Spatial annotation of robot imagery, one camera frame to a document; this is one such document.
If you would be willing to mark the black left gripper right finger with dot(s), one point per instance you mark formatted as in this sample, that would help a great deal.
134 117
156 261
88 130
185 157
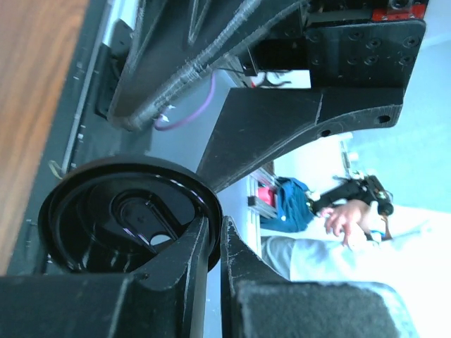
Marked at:
257 302

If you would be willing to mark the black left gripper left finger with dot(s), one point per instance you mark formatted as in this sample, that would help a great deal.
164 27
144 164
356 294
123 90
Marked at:
164 298

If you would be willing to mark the black plastic cup lid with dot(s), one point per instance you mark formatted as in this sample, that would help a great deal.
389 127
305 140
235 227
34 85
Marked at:
115 214

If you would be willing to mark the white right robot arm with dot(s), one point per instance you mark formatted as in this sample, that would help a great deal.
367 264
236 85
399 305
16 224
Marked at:
360 56

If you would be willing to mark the distant person's hand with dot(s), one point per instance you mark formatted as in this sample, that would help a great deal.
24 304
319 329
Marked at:
348 219

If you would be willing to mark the blue cloth bag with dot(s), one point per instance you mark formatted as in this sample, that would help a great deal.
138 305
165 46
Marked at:
293 213

